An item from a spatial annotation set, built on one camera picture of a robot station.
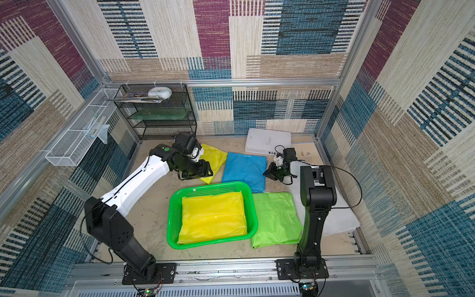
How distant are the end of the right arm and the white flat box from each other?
0.18 metres

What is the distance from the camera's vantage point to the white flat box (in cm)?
113

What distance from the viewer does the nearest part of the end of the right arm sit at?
870 millimetres
